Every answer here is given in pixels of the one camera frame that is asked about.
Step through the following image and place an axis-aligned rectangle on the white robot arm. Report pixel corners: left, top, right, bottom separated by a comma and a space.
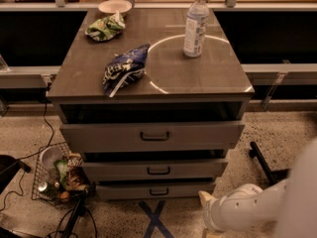
199, 139, 317, 238

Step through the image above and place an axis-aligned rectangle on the grey three-drawer cabinet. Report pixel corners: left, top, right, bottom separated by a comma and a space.
48, 9, 254, 186

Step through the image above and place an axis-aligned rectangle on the blue tape cross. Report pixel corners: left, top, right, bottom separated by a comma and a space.
139, 200, 174, 238

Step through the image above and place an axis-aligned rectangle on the black chair base leg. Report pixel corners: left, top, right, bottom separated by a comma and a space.
249, 142, 288, 185

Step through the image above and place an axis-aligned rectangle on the black stand leg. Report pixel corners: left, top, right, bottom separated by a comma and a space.
61, 192, 87, 238

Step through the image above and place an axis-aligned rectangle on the green snack bag in basket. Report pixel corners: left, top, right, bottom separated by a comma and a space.
53, 160, 69, 187

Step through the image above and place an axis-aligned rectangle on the blue chip bag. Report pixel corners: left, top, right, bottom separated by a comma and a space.
103, 44, 150, 97

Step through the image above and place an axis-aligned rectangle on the clear plastic cup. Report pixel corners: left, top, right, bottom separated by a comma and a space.
40, 147, 63, 169

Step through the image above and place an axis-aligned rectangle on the soda can in basket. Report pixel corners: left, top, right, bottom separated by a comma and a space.
38, 181, 54, 195

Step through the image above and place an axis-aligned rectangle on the clear plastic water bottle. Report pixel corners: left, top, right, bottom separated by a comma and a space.
183, 0, 209, 58

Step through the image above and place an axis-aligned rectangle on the green chip bag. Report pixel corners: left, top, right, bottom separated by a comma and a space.
85, 11, 126, 42

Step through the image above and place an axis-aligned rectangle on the white bowl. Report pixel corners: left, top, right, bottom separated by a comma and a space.
98, 0, 132, 16

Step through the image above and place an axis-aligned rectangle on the wire basket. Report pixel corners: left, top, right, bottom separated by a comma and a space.
32, 142, 90, 205

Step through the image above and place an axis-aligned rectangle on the black cable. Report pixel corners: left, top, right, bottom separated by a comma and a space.
0, 86, 55, 212

